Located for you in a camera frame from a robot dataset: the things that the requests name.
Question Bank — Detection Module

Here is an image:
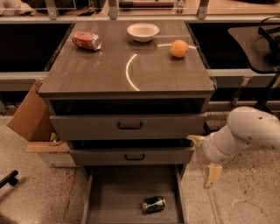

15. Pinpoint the orange fruit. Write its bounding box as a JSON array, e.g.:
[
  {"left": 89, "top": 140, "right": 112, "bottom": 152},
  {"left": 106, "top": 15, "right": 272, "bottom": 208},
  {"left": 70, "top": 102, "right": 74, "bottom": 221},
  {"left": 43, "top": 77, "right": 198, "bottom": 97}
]
[{"left": 170, "top": 40, "right": 189, "bottom": 58}]

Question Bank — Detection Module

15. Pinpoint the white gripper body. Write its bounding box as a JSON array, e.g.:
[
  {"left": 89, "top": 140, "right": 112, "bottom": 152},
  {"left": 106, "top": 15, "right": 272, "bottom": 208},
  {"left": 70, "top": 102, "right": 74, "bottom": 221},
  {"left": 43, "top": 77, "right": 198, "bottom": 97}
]
[{"left": 202, "top": 125, "right": 242, "bottom": 164}]

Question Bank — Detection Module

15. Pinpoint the black chair leg caster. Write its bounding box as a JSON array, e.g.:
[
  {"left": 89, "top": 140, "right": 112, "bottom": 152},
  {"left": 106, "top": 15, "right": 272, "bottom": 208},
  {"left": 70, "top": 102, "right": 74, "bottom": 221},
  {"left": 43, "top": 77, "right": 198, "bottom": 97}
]
[{"left": 0, "top": 171, "right": 18, "bottom": 188}]

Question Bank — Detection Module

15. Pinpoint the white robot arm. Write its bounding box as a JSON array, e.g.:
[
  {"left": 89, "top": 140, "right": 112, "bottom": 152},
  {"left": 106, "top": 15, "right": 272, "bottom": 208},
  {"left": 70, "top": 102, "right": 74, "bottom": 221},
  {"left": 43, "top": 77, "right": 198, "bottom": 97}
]
[{"left": 187, "top": 107, "right": 280, "bottom": 188}]

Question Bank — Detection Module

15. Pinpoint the grey drawer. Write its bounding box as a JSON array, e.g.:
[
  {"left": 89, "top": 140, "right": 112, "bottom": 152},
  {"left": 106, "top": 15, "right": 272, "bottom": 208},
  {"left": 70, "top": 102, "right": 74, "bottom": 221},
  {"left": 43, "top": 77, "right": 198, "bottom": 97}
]
[
  {"left": 70, "top": 147, "right": 194, "bottom": 166},
  {"left": 81, "top": 164, "right": 187, "bottom": 224},
  {"left": 50, "top": 113, "right": 206, "bottom": 140}
]

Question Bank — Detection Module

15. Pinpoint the black rolling stand table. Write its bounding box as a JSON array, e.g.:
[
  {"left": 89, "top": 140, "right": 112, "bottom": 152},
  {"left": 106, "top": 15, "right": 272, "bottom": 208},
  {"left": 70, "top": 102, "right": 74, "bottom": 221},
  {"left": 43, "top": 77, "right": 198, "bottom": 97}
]
[{"left": 228, "top": 16, "right": 280, "bottom": 113}]

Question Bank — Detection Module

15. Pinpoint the red soda can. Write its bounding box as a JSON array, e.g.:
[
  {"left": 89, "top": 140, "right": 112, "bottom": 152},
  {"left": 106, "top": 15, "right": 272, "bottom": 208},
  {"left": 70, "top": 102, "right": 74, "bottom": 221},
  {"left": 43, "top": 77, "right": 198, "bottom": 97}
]
[{"left": 72, "top": 31, "right": 102, "bottom": 52}]

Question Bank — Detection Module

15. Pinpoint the green soda can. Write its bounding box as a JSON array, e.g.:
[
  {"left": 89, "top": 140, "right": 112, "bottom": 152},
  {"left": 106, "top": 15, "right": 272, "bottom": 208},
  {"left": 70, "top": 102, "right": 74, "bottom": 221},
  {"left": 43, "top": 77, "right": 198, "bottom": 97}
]
[{"left": 142, "top": 196, "right": 165, "bottom": 214}]

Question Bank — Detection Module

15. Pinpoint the white bowl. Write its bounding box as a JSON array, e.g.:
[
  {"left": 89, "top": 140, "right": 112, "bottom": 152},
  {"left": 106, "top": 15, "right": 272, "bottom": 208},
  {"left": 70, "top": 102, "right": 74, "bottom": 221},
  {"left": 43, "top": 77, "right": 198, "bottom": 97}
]
[{"left": 127, "top": 23, "right": 159, "bottom": 43}]

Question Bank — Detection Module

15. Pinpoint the bottom grey drawer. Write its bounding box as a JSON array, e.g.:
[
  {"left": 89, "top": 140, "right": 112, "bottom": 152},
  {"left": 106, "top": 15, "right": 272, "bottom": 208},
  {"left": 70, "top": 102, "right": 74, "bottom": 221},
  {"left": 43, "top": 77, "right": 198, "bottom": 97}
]
[{"left": 81, "top": 164, "right": 187, "bottom": 224}]

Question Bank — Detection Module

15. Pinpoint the top grey drawer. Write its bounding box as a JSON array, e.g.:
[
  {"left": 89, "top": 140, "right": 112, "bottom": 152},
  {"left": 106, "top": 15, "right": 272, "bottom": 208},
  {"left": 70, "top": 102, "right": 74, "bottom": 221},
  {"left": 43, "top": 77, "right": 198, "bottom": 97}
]
[{"left": 50, "top": 113, "right": 206, "bottom": 140}]

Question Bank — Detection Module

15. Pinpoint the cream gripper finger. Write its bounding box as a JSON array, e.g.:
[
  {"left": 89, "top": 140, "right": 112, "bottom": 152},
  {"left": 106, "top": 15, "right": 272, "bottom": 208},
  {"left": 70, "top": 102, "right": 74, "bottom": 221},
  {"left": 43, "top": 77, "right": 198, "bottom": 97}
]
[
  {"left": 187, "top": 135, "right": 204, "bottom": 147},
  {"left": 204, "top": 163, "right": 222, "bottom": 188}
]

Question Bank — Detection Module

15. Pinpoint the brown cardboard box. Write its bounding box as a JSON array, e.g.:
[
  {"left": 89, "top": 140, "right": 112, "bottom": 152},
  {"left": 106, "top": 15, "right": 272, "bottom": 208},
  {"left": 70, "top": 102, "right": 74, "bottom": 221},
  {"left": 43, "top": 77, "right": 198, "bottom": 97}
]
[{"left": 7, "top": 80, "right": 76, "bottom": 167}]

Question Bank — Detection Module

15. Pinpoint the grey drawer cabinet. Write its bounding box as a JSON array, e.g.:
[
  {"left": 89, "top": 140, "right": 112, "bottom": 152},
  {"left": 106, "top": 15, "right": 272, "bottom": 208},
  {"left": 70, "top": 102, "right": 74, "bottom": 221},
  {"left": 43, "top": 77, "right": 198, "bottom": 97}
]
[{"left": 38, "top": 20, "right": 216, "bottom": 224}]

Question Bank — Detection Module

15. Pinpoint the middle grey drawer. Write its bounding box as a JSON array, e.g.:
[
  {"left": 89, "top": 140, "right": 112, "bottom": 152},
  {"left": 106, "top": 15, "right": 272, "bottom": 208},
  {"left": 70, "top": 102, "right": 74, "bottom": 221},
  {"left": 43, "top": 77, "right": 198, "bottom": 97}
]
[{"left": 70, "top": 147, "right": 194, "bottom": 166}]

